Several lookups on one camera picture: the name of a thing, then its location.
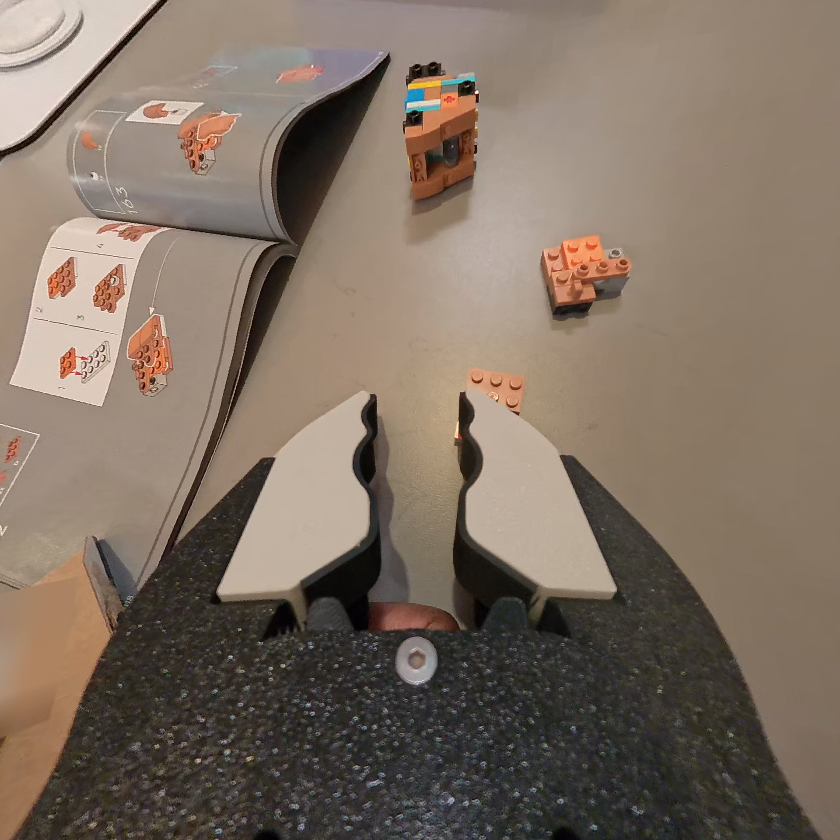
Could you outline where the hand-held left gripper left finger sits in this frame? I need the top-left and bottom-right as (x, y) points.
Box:
(215, 391), (383, 634)

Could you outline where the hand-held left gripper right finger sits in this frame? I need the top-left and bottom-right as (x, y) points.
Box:
(453, 391), (619, 634)

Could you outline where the small brick plate stack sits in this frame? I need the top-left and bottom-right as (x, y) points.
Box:
(454, 369), (526, 447)

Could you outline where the small brown brick assembly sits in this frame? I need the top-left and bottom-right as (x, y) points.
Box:
(540, 234), (633, 317)

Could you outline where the grey building instruction booklet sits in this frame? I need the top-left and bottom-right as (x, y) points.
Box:
(0, 46), (391, 592)

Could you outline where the cardboard box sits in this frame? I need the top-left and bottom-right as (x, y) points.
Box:
(0, 535), (137, 837)

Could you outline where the multicoloured brick model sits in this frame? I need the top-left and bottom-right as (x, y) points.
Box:
(402, 62), (479, 200)

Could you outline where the white tablet stand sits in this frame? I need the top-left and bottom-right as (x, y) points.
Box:
(0, 0), (165, 155)

